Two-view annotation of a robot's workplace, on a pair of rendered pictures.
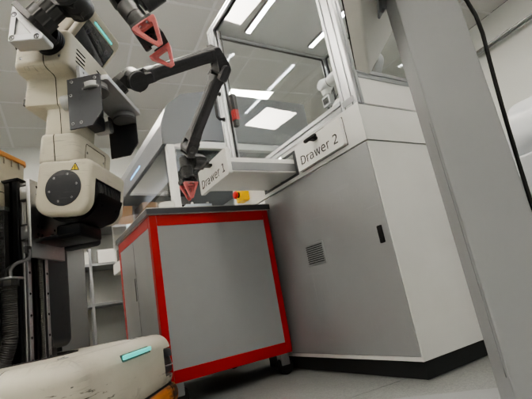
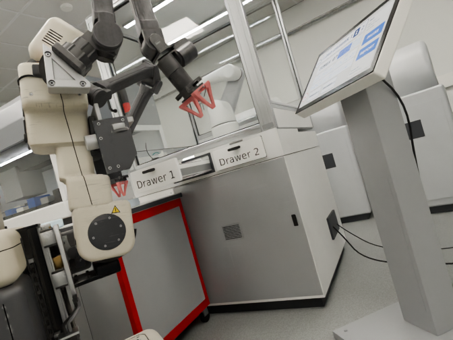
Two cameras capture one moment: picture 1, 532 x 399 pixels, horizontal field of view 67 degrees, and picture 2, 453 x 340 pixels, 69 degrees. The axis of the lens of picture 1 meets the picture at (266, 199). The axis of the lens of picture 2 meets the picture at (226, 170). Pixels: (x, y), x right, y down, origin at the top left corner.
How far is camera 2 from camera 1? 0.83 m
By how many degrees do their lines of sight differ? 32
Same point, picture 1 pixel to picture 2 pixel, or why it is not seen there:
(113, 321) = not seen: outside the picture
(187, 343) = (152, 326)
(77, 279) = not seen: hidden behind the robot
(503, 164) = (423, 203)
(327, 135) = (248, 148)
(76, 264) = not seen: hidden behind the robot
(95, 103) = (128, 146)
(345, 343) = (260, 292)
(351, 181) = (269, 183)
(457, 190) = (405, 218)
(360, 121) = (279, 142)
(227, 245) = (162, 233)
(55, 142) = (89, 186)
